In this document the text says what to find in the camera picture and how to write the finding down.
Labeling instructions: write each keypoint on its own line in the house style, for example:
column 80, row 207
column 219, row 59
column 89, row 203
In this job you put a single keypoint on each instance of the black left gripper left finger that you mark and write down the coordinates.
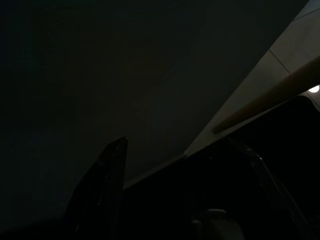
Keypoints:
column 105, row 195

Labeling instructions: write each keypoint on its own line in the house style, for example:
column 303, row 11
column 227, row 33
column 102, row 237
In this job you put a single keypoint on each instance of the light wooden table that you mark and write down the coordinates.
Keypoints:
column 275, row 100

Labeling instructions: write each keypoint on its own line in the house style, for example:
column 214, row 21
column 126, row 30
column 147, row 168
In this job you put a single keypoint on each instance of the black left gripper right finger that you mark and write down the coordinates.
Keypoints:
column 267, row 200

